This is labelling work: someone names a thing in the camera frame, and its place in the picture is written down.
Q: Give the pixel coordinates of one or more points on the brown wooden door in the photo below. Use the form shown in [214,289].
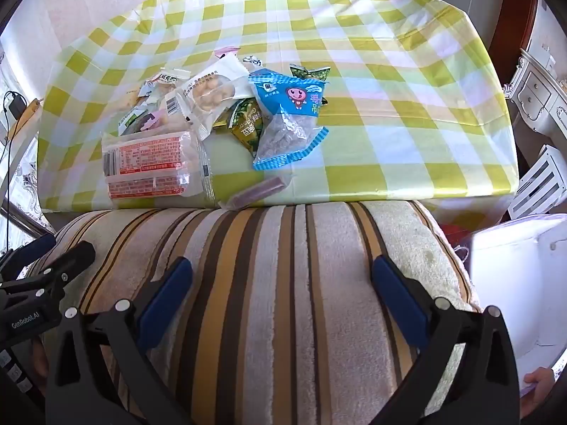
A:
[514,22]

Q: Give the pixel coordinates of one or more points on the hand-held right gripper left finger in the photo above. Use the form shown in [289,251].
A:
[166,301]

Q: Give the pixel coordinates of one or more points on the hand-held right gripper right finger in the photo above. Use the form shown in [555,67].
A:
[398,305]

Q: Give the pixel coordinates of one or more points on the pale small snack packet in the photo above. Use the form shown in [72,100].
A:
[130,97]

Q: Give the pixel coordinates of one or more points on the white slatted chair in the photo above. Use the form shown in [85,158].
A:
[540,181]

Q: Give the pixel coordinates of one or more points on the small white snack packet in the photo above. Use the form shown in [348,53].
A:
[166,77]

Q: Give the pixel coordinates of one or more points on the yellow checkered tablecloth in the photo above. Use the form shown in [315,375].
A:
[376,97]

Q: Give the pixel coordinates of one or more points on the striped sofa cushion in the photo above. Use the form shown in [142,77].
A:
[288,296]

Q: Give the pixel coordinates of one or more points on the white box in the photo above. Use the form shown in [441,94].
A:
[509,283]

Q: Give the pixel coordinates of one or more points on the pink snack packet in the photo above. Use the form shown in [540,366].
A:
[228,52]

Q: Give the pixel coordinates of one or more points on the white ornate dresser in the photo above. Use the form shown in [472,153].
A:
[531,93]

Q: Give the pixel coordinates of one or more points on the purple stick in clear wrapper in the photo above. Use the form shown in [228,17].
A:
[261,191]

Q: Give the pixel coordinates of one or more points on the black charger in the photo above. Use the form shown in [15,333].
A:
[14,104]

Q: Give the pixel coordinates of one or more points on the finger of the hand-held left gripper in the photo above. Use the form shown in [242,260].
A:
[71,261]
[31,250]

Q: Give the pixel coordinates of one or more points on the blue cartoon snack packet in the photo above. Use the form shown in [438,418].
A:
[288,97]

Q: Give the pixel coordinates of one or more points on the red and white snack packet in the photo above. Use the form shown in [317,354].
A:
[146,159]

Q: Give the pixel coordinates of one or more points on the white lace cloth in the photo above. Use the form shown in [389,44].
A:
[24,186]

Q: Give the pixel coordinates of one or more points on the clear packet with pink label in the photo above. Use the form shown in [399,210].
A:
[144,119]

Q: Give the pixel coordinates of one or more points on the small blue and white candy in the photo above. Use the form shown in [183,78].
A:
[251,60]

